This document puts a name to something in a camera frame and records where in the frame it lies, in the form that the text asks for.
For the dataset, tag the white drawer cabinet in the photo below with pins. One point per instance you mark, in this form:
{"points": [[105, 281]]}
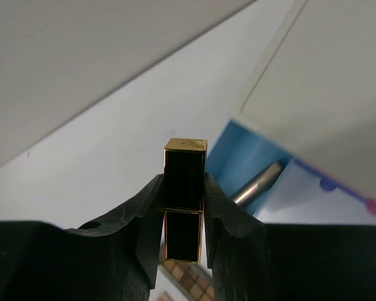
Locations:
{"points": [[313, 91]]}

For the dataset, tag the light blue drawer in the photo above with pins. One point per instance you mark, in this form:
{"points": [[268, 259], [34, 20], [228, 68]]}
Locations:
{"points": [[239, 155]]}

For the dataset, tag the black gold lipstick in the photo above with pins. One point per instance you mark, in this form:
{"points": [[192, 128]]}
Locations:
{"points": [[184, 171]]}

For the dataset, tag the purple-blue drawer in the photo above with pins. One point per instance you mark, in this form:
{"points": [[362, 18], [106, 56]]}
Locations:
{"points": [[304, 195]]}

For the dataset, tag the long brown eyeshadow palette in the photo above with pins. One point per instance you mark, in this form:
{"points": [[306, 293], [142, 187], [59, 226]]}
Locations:
{"points": [[190, 279]]}

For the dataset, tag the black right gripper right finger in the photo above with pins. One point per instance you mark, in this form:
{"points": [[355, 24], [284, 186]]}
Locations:
{"points": [[251, 260]]}

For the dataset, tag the rose gold lipstick tube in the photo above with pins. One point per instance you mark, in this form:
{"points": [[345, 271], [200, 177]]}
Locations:
{"points": [[258, 184]]}

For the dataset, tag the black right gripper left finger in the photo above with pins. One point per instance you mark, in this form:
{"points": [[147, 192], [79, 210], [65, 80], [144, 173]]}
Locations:
{"points": [[112, 257]]}

